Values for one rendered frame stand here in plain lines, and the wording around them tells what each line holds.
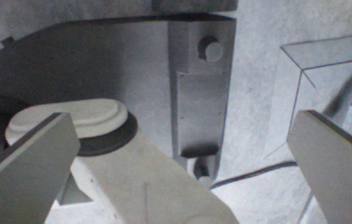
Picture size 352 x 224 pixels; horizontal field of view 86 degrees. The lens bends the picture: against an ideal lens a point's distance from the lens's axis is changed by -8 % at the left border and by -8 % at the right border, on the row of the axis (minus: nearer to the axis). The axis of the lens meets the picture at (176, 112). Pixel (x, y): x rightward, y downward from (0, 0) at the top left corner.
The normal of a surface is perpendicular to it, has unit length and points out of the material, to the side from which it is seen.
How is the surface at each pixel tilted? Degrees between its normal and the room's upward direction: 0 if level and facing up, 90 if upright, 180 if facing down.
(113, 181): 90
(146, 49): 0
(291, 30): 0
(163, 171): 90
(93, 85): 0
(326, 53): 11
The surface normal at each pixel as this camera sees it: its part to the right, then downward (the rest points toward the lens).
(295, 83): 0.01, 0.52
